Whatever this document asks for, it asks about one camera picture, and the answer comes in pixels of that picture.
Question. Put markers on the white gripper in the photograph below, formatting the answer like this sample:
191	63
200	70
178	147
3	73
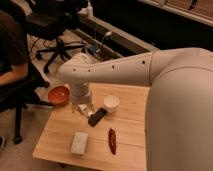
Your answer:
80	94

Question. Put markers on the red chili pepper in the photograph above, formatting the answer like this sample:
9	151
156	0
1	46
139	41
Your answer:
112	141

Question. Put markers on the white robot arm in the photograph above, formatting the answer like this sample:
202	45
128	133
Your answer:
179	108

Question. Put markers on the white snack packet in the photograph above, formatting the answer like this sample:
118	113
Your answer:
85	110

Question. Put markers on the black rectangular device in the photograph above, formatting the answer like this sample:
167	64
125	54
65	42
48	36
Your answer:
97	116

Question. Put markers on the red bowl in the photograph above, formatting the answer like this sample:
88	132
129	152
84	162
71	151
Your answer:
59	95

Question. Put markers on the white cup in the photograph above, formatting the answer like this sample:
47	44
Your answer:
111	103

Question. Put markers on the white sponge block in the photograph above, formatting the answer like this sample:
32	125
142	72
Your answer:
79	143

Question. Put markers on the blue power box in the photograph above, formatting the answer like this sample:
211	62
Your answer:
93	49

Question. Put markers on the black chair under person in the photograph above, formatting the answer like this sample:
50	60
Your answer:
19	93

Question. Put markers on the seated person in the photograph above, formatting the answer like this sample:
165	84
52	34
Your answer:
14	57

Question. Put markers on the black office chair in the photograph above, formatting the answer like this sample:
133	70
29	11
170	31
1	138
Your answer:
49	19

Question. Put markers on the white spray bottle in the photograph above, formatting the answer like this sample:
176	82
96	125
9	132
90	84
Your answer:
89	9

